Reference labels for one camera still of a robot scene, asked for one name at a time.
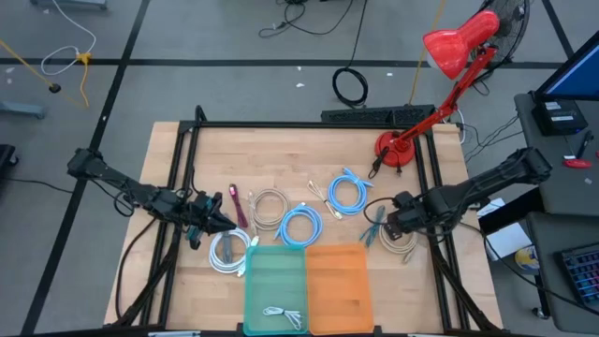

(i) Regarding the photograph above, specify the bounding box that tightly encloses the white floor cable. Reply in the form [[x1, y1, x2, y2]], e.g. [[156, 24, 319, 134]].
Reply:
[[39, 0, 98, 77]]

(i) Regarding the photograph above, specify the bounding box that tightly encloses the black computer monitor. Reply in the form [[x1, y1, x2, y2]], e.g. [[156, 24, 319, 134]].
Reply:
[[533, 30, 599, 102]]

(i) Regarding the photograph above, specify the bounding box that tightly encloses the black backlit keyboard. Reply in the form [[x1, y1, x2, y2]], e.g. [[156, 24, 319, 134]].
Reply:
[[554, 242, 599, 311]]

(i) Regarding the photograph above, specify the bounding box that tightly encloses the small black computer box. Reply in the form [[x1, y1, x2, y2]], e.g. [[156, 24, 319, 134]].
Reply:
[[531, 95, 590, 137]]

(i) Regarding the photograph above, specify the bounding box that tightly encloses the light blue cable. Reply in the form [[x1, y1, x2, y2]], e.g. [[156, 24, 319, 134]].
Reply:
[[273, 201, 324, 248], [326, 167, 375, 217]]

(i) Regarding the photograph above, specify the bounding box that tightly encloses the black lamp cord bundle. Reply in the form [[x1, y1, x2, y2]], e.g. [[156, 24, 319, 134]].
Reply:
[[367, 145, 404, 180]]

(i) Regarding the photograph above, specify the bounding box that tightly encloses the blue yellow round object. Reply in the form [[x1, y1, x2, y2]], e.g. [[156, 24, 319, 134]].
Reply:
[[514, 245, 540, 275]]

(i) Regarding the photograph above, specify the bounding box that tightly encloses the black floor fan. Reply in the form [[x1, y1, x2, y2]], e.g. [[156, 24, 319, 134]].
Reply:
[[476, 0, 533, 71]]

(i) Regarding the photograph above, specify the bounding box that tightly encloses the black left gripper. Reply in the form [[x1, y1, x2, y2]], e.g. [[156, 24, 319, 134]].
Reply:
[[184, 190, 238, 235]]

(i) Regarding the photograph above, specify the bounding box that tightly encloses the thin yellow hanging cable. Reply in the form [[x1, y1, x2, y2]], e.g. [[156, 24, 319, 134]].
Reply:
[[408, 0, 446, 107]]

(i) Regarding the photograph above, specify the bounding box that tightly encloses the grey furniture foot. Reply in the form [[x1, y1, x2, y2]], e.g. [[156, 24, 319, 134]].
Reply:
[[30, 0, 109, 11], [0, 100, 47, 121]]

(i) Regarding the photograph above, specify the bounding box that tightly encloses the yellow floor extension cable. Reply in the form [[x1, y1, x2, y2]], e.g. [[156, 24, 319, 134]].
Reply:
[[0, 39, 93, 110]]

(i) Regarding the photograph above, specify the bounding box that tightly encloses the white paper sheet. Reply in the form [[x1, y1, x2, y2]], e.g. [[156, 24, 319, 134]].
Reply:
[[476, 197, 530, 261]]

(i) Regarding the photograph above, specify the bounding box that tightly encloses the black computer tower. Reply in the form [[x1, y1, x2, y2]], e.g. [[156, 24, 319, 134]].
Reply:
[[320, 104, 436, 126]]

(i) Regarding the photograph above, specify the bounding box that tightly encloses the orange translucent plastic bin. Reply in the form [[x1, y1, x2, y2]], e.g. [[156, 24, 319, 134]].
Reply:
[[304, 242, 375, 336]]

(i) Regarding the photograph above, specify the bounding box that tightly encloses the grey braided cable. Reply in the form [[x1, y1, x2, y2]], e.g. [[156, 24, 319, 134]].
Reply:
[[220, 229, 235, 264]]

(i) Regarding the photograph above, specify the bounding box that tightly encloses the beige cable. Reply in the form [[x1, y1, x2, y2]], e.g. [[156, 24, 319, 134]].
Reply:
[[377, 223, 419, 264], [246, 187, 292, 235]]

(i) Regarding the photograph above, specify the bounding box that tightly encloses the black pen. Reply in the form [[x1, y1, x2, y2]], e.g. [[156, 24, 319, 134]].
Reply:
[[576, 129, 594, 159]]

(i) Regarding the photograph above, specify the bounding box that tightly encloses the teal braided cable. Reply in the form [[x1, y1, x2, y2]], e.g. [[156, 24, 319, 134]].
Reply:
[[358, 204, 387, 248]]

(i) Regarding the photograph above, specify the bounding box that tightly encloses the black loose floor cable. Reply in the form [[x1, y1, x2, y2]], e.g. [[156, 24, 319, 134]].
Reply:
[[257, 0, 357, 38]]

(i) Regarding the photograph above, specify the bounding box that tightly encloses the black coiled floor cable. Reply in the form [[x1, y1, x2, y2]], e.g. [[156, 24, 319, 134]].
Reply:
[[330, 0, 370, 109]]

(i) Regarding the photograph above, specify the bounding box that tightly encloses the red desk lamp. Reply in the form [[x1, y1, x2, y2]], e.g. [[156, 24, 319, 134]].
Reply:
[[373, 8, 502, 169]]

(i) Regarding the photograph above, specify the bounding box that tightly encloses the pink black braided cable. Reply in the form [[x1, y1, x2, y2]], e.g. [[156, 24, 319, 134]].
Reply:
[[227, 183, 249, 229]]

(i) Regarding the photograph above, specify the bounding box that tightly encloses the grey desk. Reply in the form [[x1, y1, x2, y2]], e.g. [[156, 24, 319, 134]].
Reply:
[[526, 210, 599, 336], [513, 92, 599, 216]]

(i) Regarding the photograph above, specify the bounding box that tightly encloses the black caster base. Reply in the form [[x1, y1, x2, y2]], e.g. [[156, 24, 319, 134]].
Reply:
[[0, 143, 20, 182]]

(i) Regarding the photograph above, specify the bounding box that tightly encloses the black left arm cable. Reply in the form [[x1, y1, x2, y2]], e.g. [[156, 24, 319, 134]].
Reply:
[[114, 217, 158, 322]]

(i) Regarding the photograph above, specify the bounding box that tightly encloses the small white cable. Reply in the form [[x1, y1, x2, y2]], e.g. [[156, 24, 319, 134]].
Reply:
[[261, 305, 304, 331]]

